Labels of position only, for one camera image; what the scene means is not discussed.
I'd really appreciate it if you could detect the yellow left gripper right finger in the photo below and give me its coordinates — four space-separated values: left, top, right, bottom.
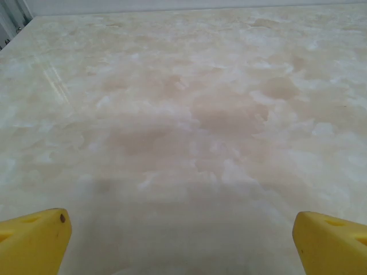
292 211 367 275

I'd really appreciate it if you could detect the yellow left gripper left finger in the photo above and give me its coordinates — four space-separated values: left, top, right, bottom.
0 207 73 275

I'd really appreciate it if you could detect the aluminium table side rail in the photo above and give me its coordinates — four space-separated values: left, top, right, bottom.
0 0 32 51

